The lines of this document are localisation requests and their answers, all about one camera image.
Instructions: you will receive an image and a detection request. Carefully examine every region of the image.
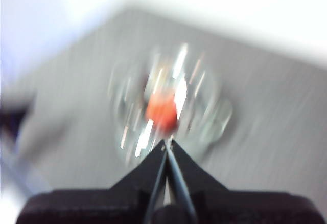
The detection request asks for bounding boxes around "orange toy pumpkin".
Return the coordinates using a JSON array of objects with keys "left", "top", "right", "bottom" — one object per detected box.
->
[{"left": 145, "top": 93, "right": 179, "bottom": 133}]

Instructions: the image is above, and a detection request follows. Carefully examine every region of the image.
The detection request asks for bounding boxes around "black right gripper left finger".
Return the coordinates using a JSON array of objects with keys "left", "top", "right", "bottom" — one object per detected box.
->
[{"left": 109, "top": 140, "right": 169, "bottom": 206}]

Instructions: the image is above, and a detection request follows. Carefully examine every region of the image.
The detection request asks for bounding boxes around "glass lid with green knob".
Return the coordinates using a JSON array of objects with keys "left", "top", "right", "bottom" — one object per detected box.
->
[{"left": 109, "top": 43, "right": 220, "bottom": 162}]

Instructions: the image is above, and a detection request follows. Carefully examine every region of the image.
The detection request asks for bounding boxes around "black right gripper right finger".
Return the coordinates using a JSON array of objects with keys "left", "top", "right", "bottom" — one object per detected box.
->
[{"left": 167, "top": 138, "right": 226, "bottom": 217}]

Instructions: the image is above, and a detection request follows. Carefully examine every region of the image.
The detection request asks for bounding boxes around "pale green electric pot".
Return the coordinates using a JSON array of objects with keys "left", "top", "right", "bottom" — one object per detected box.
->
[{"left": 108, "top": 43, "right": 233, "bottom": 163}]

